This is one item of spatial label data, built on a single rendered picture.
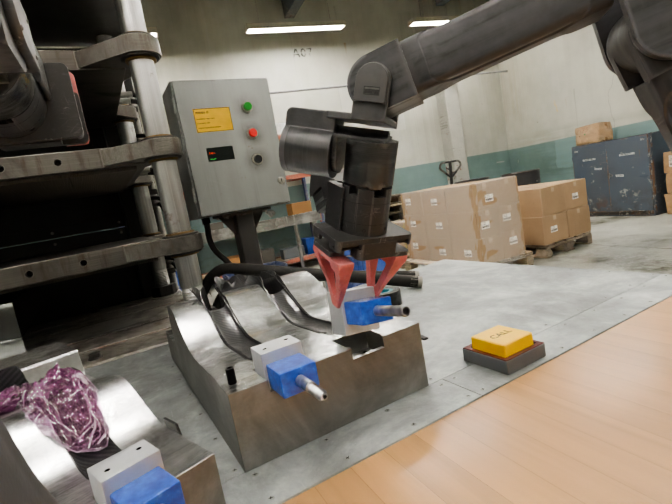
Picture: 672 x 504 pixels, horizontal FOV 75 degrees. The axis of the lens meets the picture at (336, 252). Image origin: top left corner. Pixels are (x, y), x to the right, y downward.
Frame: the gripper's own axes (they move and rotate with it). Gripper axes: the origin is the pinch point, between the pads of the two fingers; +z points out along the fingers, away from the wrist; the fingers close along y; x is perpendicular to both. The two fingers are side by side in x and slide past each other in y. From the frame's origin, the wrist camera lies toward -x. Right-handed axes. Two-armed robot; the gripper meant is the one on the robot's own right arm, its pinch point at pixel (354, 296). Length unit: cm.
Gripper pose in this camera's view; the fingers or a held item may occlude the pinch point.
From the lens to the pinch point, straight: 55.4
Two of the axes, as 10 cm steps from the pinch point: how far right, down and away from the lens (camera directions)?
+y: -8.8, 1.1, -4.7
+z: -0.8, 9.2, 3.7
